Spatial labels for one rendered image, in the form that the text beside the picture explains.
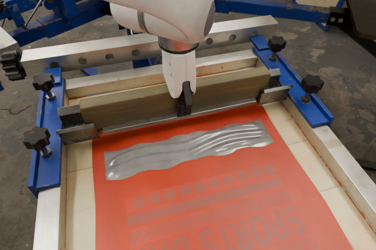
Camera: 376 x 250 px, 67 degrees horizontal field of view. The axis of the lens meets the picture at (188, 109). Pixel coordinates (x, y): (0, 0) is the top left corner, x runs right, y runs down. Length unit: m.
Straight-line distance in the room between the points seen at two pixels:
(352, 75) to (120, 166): 2.27
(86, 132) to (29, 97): 1.81
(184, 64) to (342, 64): 2.30
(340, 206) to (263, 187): 0.14
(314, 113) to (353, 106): 1.69
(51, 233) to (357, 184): 0.53
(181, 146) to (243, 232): 0.21
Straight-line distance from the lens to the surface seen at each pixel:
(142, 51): 0.77
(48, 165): 0.59
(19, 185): 1.91
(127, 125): 0.61
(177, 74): 0.51
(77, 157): 0.64
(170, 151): 0.60
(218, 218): 0.54
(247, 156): 0.61
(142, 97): 0.58
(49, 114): 0.68
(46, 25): 1.19
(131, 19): 0.40
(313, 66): 2.59
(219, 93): 0.62
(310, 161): 0.65
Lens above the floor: 1.45
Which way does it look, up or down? 46 degrees down
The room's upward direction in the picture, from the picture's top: straight up
